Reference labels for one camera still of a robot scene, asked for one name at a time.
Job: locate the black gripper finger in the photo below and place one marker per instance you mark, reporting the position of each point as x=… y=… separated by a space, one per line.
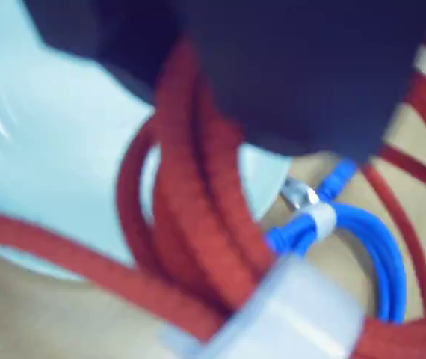
x=116 y=41
x=302 y=75

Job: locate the light blue plate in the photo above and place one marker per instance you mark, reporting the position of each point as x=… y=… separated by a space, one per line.
x=60 y=149

